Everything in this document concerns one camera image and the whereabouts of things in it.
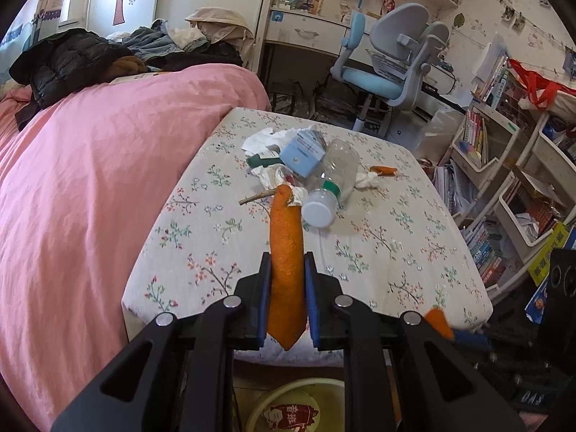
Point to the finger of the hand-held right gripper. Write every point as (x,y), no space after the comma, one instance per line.
(470,339)

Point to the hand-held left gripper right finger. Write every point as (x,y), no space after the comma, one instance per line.
(311,299)

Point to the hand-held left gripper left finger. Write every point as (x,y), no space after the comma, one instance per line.
(265,299)

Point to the long orange peel strip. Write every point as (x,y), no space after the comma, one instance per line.
(285,256)

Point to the thin wooden stick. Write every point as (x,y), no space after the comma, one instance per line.
(256,197)

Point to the pale yellow waste bin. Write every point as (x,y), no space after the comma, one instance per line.
(256,407)

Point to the large white tissue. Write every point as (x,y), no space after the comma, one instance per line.
(272,175)

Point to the small white tissue wad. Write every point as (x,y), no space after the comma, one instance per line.
(365,181)

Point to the green tube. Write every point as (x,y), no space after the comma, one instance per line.
(263,159)

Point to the clear plastic bottle green cap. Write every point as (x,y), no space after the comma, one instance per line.
(339,162)

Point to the light blue milk carton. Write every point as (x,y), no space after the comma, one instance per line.
(303,155)

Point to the curled orange peel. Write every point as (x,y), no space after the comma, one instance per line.
(384,170)

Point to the white paper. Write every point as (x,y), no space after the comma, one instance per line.
(263,139)

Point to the floral tablecloth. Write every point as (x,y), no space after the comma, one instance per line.
(382,252)

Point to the stack of blue books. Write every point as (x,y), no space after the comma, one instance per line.
(488,254)

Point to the black speaker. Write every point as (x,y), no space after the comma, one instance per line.
(562,283)

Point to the red printed packet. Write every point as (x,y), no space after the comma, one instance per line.
(292,416)

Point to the white book rack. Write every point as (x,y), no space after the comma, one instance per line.
(508,207)

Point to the row of red-spined books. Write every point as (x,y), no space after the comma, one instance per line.
(476,132)

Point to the pink blanket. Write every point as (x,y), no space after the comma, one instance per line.
(90,189)

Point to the clear plastic bag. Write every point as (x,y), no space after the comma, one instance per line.
(438,132)

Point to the pile of clothes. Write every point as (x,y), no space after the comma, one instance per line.
(202,58)

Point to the white desk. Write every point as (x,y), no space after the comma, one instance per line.
(441,83)

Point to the yellow book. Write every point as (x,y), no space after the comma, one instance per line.
(135,76)

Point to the red bag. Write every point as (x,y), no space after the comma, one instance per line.
(537,85)

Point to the white desk drawer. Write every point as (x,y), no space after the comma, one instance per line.
(306,31)

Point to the row of upright books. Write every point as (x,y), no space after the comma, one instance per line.
(492,72)

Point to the brown cloth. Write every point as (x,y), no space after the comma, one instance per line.
(128,65)

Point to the grey and blue desk chair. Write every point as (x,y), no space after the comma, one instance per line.
(396,36)

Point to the beige garment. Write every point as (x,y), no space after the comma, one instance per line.
(225,24)

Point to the denim clothing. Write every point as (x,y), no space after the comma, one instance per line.
(153,38)

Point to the black puffer jacket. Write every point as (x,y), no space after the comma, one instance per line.
(63,63)

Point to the patterned curtain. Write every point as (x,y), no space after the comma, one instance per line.
(31,13)

